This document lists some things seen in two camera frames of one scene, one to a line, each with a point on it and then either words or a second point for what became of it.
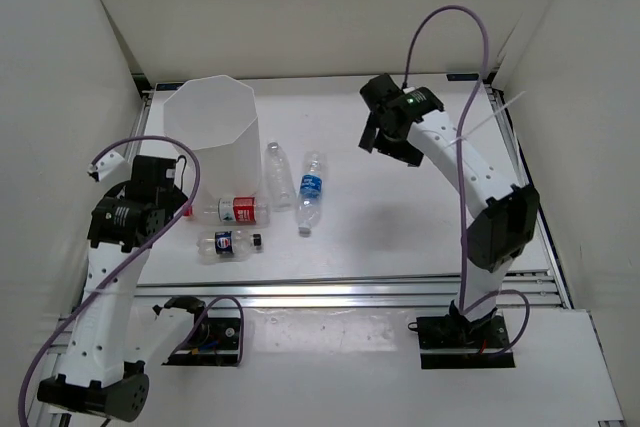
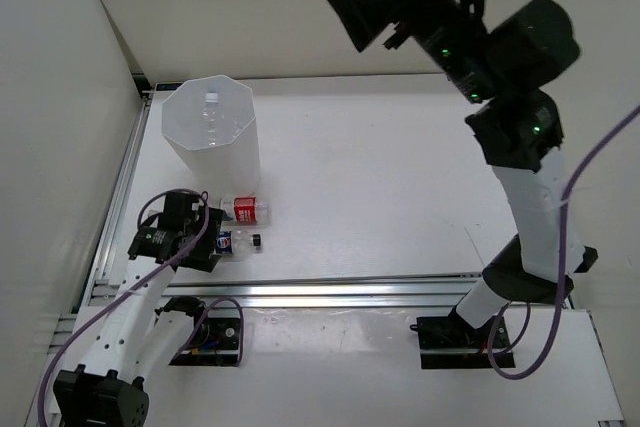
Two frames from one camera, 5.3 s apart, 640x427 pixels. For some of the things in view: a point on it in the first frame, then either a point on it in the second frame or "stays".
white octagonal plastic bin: x=216 y=118 stays
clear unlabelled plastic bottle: x=279 y=188 to x=210 y=114
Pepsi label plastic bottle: x=215 y=247 stays
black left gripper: x=176 y=199 to x=203 y=257
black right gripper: x=407 y=153 to x=364 y=12
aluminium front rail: x=384 y=288 stays
